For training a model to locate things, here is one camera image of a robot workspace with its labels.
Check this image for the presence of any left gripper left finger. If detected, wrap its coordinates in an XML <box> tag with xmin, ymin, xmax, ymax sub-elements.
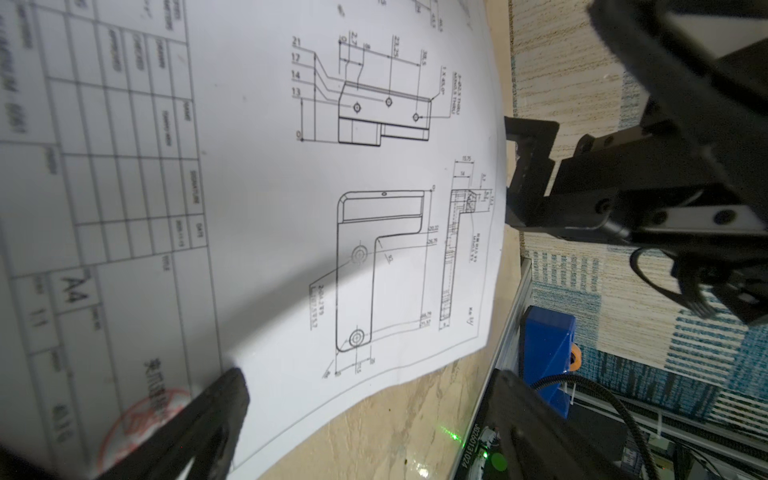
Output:
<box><xmin>100</xmin><ymin>368</ymin><xmax>250</xmax><ymax>479</ymax></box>

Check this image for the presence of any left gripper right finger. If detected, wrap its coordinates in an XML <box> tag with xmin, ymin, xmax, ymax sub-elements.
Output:
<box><xmin>482</xmin><ymin>370</ymin><xmax>630</xmax><ymax>479</ymax></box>

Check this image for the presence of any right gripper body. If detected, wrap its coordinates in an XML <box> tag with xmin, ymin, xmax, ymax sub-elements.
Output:
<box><xmin>542</xmin><ymin>101</ymin><xmax>767</xmax><ymax>245</ymax></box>

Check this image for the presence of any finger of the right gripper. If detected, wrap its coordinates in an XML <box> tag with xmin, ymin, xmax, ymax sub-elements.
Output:
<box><xmin>504</xmin><ymin>117</ymin><xmax>559</xmax><ymax>231</ymax></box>

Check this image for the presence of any white paper sheet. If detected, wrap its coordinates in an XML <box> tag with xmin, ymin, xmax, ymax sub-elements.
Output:
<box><xmin>1</xmin><ymin>1</ymin><xmax>506</xmax><ymax>479</ymax></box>

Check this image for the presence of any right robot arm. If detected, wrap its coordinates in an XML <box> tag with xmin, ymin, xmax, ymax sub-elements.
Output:
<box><xmin>505</xmin><ymin>1</ymin><xmax>767</xmax><ymax>263</ymax></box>

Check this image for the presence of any blue box with tape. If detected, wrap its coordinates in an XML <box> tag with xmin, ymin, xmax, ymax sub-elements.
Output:
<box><xmin>519</xmin><ymin>306</ymin><xmax>582</xmax><ymax>386</ymax></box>

